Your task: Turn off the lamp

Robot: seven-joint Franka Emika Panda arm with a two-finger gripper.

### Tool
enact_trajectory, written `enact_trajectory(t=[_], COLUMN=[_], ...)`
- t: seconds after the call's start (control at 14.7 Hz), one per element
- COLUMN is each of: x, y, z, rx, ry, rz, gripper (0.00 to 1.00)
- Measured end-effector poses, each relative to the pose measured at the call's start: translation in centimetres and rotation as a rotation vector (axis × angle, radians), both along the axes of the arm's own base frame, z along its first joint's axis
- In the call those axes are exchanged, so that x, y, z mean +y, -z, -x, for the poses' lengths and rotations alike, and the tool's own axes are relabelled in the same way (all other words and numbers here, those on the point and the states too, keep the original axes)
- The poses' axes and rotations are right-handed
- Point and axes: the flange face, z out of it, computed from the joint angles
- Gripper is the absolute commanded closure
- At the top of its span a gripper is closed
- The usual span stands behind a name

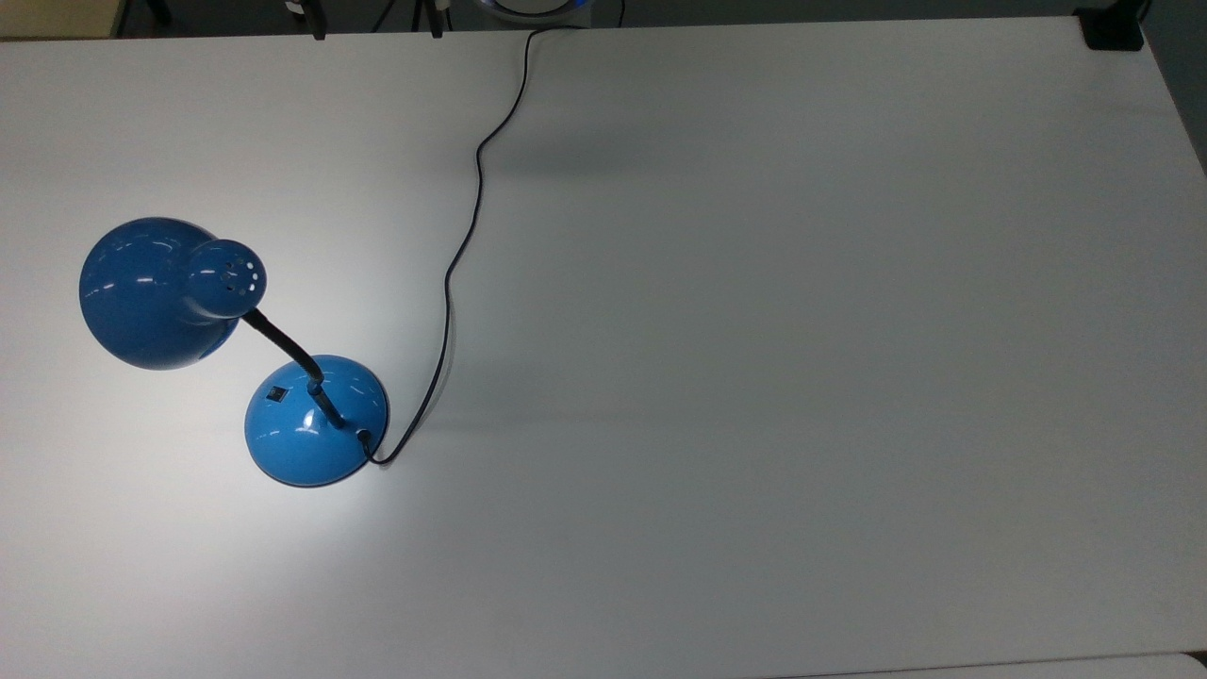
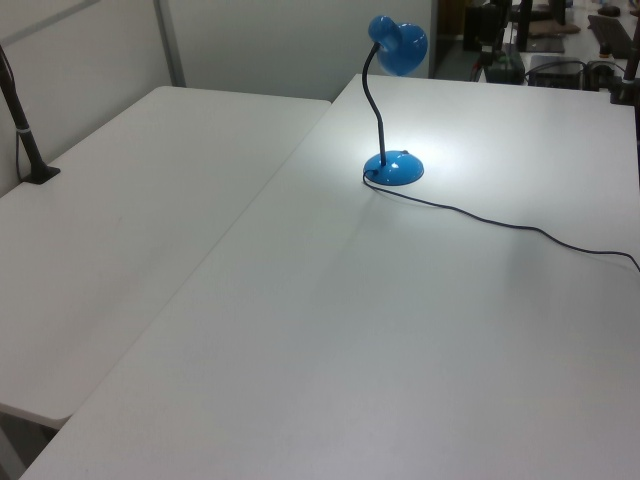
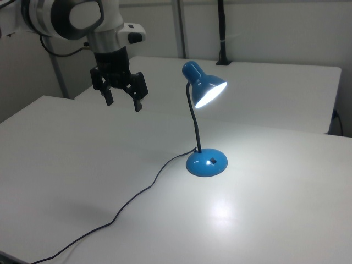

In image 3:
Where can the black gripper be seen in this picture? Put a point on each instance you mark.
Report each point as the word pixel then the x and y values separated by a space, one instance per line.
pixel 111 63

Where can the blue gooseneck desk lamp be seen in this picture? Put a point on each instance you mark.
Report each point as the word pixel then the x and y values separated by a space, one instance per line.
pixel 206 163

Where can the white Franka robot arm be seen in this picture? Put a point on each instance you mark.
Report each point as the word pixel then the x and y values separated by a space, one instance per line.
pixel 82 16

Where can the grey aluminium frame leg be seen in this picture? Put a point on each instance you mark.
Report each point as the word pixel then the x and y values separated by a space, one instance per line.
pixel 59 77

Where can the grey partition post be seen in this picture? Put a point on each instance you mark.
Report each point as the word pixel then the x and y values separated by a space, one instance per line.
pixel 181 27

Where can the black clamped camera pole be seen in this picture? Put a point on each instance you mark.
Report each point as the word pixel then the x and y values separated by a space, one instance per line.
pixel 222 30

